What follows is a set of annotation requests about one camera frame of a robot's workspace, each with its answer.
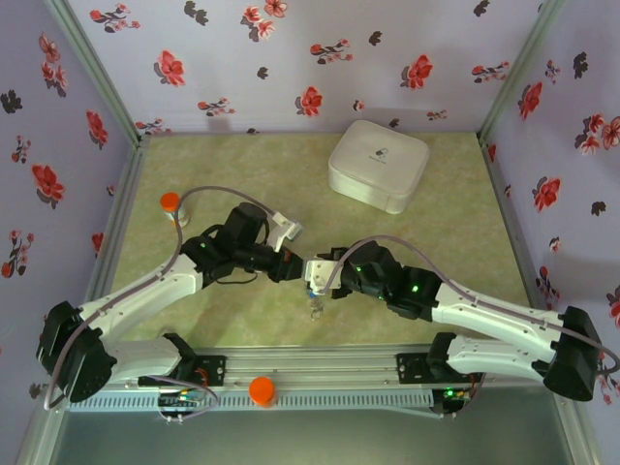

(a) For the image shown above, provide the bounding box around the metal key holder with rings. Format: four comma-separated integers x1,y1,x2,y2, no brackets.
307,290,329,322

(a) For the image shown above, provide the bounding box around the orange-capped labelled pill bottle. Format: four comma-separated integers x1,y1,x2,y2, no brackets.
159,192,191,229

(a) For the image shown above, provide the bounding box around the white fabric zip case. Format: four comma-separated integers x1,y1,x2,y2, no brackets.
327,119,431,215

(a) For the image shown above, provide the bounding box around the small circuit board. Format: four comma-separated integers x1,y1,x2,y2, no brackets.
158,388,202,414
432,386,474,417

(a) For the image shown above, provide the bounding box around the grey metal shelf plate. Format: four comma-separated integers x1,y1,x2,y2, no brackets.
47,406,580,465

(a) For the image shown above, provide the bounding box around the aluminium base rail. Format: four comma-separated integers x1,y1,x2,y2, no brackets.
84,343,580,391

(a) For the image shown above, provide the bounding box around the orange knob on rail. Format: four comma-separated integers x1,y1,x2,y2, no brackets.
248,376,278,409

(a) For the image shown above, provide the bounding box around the aluminium side rail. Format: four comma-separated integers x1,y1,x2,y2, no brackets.
478,131,551,311
78,138,151,326

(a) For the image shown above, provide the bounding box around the white slotted cable duct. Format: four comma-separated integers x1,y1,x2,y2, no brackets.
91,387,435,413

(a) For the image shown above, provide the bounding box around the aluminium frame post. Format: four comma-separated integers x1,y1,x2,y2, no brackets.
43,0,151,146
554,399,600,465
14,401,69,465
477,0,569,141

